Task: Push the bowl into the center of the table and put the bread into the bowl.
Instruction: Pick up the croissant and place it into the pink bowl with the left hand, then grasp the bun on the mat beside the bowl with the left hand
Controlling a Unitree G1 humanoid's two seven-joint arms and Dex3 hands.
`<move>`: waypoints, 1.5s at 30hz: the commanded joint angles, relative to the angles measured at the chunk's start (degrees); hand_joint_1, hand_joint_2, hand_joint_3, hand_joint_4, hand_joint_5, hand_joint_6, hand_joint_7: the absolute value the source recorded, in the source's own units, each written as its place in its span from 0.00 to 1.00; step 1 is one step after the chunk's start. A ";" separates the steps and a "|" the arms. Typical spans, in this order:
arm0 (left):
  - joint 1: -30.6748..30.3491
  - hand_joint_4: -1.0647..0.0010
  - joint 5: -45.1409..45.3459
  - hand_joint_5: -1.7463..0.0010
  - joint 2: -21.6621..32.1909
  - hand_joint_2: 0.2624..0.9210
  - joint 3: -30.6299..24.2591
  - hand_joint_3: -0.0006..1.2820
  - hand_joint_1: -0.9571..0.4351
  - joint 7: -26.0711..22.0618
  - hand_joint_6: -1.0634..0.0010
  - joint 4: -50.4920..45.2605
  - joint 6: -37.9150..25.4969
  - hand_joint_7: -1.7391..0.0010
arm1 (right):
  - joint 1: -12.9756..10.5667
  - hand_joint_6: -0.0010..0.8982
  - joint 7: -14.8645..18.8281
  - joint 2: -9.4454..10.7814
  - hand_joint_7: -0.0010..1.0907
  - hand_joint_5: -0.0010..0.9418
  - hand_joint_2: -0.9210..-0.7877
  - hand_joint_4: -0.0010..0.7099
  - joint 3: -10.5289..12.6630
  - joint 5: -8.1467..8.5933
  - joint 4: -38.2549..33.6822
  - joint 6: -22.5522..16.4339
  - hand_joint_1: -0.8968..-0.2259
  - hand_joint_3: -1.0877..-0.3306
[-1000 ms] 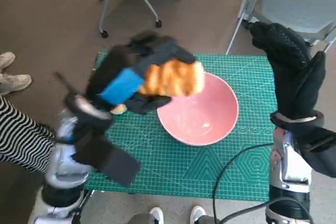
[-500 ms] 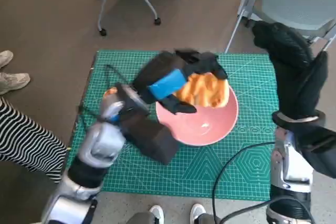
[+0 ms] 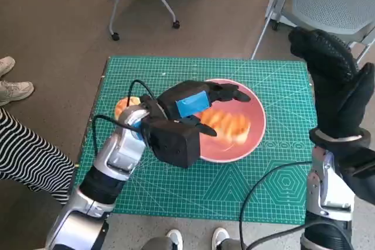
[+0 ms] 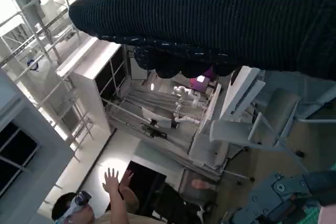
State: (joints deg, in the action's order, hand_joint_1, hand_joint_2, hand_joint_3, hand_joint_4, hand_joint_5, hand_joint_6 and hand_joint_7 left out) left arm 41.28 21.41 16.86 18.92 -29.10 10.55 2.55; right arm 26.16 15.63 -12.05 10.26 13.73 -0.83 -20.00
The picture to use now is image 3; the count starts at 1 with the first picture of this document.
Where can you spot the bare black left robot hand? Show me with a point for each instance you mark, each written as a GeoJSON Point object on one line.
{"type": "Point", "coordinates": [181, 97]}

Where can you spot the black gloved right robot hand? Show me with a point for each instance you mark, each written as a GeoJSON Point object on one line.
{"type": "Point", "coordinates": [337, 92]}

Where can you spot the long striped toy bread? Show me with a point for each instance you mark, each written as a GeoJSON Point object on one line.
{"type": "Point", "coordinates": [228, 124]}

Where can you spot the round toy bread bun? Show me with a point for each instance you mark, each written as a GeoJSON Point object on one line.
{"type": "Point", "coordinates": [120, 109]}

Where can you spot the pink bowl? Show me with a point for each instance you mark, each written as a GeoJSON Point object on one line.
{"type": "Point", "coordinates": [228, 150]}

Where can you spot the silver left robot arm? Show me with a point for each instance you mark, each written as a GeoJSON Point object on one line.
{"type": "Point", "coordinates": [123, 147]}

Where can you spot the green cutting mat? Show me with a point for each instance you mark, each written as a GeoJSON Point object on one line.
{"type": "Point", "coordinates": [175, 191]}

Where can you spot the person's white shoe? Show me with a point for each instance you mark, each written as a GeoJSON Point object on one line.
{"type": "Point", "coordinates": [6, 67]}
{"type": "Point", "coordinates": [220, 236]}
{"type": "Point", "coordinates": [175, 238]}
{"type": "Point", "coordinates": [16, 91]}

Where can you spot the person's grey leg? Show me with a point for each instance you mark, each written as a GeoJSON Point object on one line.
{"type": "Point", "coordinates": [230, 245]}
{"type": "Point", "coordinates": [156, 244]}

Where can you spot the person's striped leg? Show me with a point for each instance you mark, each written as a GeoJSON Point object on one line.
{"type": "Point", "coordinates": [23, 150]}

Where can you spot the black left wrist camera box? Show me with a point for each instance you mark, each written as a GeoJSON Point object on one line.
{"type": "Point", "coordinates": [173, 144]}

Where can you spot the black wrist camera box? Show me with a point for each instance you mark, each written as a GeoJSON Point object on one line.
{"type": "Point", "coordinates": [363, 174]}
{"type": "Point", "coordinates": [173, 144]}

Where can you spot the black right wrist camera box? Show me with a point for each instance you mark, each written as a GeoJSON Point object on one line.
{"type": "Point", "coordinates": [363, 174]}

